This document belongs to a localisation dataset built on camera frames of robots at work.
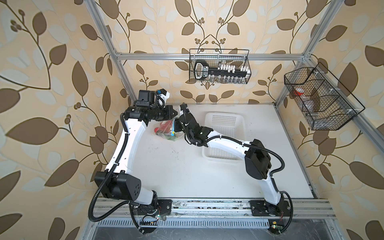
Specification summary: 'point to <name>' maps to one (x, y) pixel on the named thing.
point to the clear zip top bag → (173, 135)
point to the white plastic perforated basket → (229, 123)
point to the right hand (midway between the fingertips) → (176, 119)
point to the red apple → (165, 126)
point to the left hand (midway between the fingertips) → (178, 111)
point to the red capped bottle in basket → (299, 91)
